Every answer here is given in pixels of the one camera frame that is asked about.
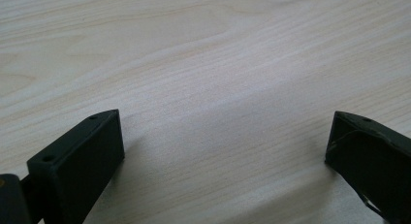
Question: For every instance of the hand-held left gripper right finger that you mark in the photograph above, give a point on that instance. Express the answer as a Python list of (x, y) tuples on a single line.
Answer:
[(371, 159)]

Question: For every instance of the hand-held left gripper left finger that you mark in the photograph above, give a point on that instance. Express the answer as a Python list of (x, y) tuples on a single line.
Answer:
[(80, 159)]

